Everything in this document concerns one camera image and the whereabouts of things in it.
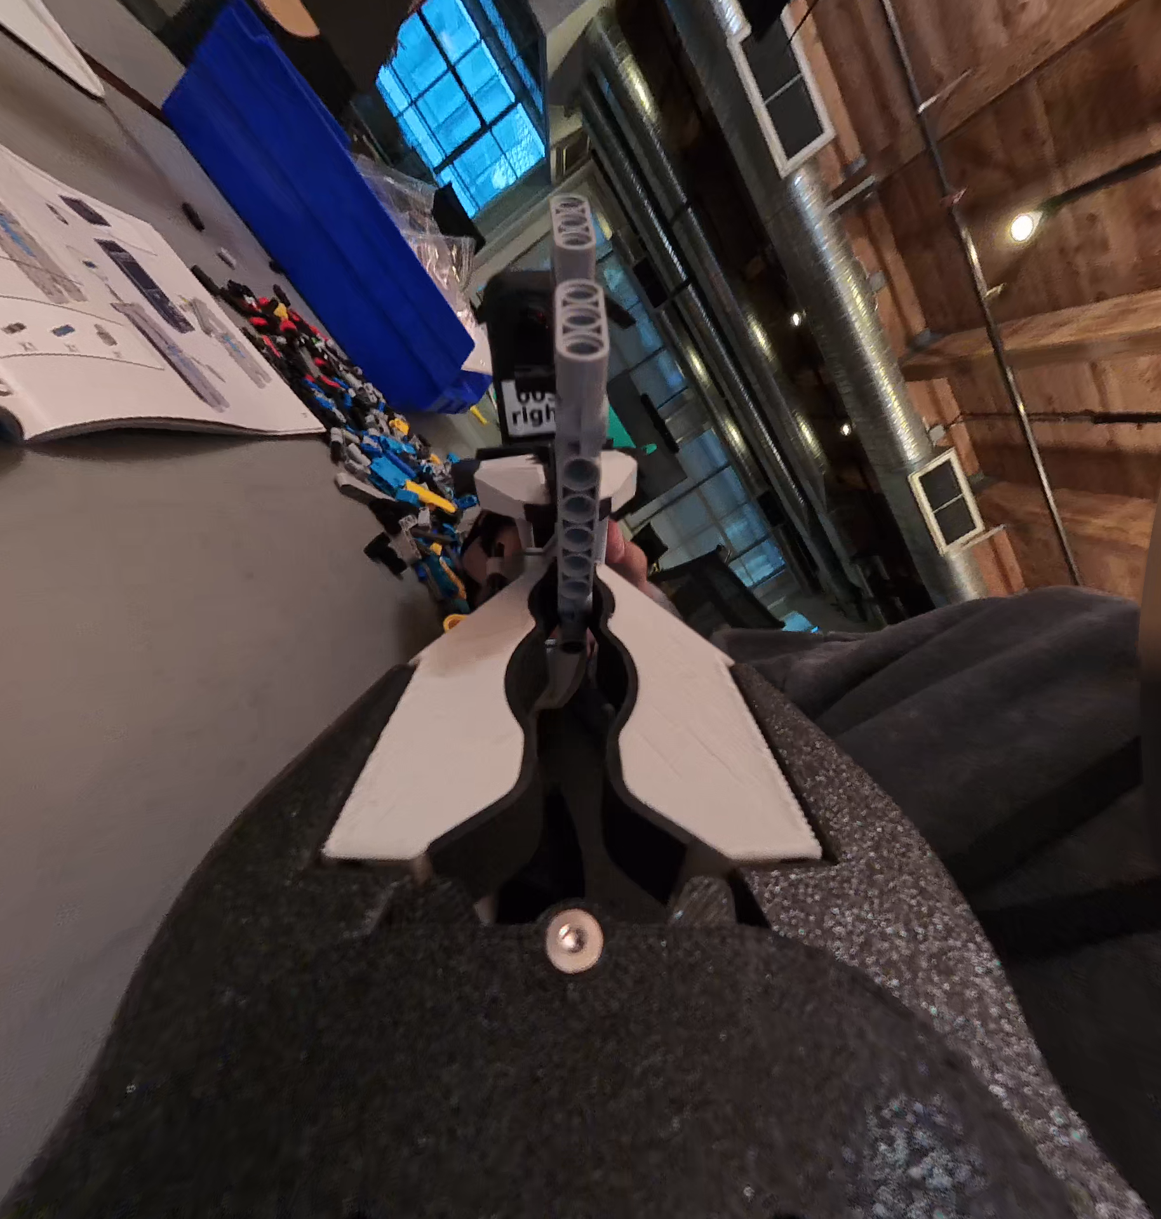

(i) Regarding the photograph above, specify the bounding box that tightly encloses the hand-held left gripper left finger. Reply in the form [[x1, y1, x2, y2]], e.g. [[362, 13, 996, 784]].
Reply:
[[321, 561, 555, 867]]

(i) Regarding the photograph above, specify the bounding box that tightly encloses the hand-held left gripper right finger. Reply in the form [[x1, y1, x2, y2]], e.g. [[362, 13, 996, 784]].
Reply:
[[592, 561, 826, 867]]

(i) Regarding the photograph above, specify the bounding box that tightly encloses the grey hinged toy assembly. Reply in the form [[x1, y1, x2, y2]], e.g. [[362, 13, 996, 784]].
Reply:
[[540, 279, 610, 708]]

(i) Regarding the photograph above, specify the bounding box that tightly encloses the person's right hand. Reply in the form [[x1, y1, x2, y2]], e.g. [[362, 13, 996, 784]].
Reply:
[[605, 519, 654, 587]]

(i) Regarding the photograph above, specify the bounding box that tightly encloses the pile of toy bricks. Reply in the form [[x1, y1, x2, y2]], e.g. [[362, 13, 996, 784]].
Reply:
[[190, 262, 473, 632]]

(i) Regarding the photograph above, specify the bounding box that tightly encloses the clear plastic bag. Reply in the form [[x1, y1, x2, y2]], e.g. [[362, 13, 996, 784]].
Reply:
[[352, 153, 479, 317]]

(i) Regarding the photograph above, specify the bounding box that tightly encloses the blue storage bin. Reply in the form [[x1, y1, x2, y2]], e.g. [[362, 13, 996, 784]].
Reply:
[[162, 0, 494, 415]]

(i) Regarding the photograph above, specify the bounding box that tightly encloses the white air vent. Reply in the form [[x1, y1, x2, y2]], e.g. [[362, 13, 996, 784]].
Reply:
[[909, 448, 988, 556], [728, 28, 837, 179]]

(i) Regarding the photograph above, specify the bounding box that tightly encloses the open instruction booklet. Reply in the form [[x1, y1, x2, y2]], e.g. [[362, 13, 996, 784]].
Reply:
[[0, 124, 326, 448]]

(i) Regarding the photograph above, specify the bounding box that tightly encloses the person's grey sweatshirt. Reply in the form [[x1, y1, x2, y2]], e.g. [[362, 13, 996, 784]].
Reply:
[[808, 705, 1161, 1219]]

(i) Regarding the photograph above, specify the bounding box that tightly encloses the white paper sheet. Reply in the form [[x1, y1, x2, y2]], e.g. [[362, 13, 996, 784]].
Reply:
[[0, 0, 105, 101]]

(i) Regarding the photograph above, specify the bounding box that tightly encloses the metal ventilation duct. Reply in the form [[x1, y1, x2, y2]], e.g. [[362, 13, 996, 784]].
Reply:
[[675, 0, 993, 603]]

